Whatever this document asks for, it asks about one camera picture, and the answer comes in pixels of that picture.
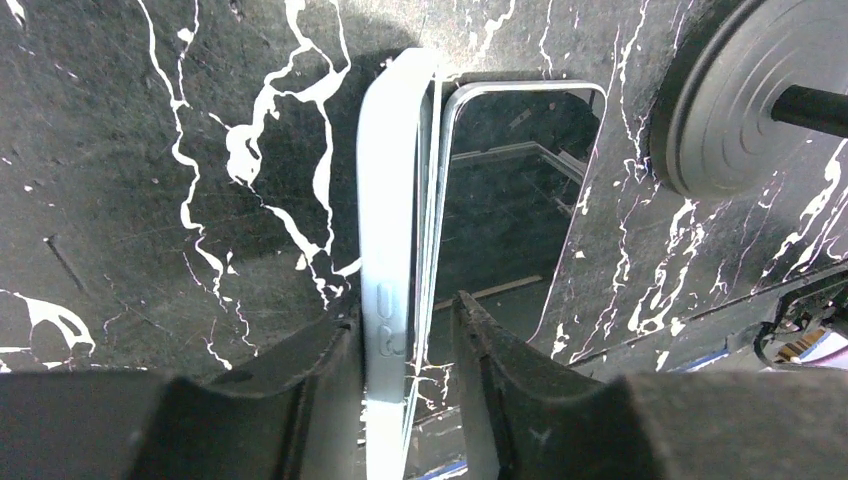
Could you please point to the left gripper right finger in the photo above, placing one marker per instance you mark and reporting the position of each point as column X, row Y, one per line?
column 525, row 416

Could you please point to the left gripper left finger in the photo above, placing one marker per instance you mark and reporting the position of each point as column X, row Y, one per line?
column 290, row 413

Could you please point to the white-edged black smartphone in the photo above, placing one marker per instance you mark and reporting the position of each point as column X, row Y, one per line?
column 512, row 161

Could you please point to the light blue phone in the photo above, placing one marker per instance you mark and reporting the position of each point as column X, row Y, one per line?
column 386, row 154

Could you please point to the black stand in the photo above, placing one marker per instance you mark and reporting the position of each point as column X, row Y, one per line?
column 747, row 86

